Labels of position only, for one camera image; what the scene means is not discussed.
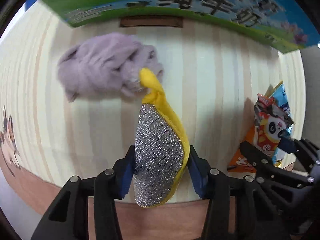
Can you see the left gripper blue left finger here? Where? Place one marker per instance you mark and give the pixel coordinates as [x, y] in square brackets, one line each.
[125, 171]

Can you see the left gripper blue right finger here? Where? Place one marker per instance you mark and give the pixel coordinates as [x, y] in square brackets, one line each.
[199, 169]

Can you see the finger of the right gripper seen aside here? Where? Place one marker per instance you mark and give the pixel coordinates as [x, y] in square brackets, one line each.
[288, 145]

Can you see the yellow silver scrub sponge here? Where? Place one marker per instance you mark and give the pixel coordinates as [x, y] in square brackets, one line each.
[161, 146]

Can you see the blue tissue packet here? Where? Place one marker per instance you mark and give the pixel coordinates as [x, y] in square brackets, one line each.
[279, 97]

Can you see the purple fluffy cloth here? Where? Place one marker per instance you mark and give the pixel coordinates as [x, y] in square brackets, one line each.
[106, 64]

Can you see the cardboard milk box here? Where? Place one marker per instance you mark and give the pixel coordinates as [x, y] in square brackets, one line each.
[286, 25]

